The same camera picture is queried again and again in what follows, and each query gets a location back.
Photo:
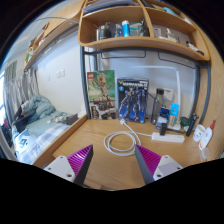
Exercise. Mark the white power strip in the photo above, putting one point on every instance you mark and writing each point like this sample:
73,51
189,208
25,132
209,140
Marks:
168,138

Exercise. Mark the teal crumpled blanket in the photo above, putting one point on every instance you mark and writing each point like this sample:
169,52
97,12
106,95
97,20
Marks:
38,107

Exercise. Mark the bed with checked sheet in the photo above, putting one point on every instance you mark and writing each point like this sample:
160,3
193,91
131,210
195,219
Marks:
30,143

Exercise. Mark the white red-capped bottle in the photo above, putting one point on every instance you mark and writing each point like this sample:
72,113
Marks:
206,136

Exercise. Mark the dark grey water bottle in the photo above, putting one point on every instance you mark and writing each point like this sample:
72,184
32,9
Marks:
157,105

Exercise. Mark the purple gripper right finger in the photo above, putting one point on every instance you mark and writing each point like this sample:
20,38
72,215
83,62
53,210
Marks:
147,161

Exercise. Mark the black cylindrical device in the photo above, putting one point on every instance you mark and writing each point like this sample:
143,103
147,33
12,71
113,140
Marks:
192,124

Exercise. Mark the wooden wall shelf unit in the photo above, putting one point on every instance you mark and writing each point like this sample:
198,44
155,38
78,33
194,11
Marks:
99,25

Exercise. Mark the white cup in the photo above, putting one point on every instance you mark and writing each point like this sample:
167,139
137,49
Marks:
198,133

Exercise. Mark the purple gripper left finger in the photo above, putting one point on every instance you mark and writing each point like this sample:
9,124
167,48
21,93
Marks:
80,162

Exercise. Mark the blue orange small package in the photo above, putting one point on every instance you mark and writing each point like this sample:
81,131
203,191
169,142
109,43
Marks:
173,114

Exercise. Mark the blue robot model box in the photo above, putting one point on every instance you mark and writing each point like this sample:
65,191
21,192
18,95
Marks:
132,99

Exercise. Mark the black charger plug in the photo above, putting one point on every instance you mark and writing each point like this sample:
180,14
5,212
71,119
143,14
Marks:
163,129

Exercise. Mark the blue white canister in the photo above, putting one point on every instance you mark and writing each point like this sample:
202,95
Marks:
125,28

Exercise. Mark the green Groot Lego box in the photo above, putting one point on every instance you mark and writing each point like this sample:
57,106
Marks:
101,94

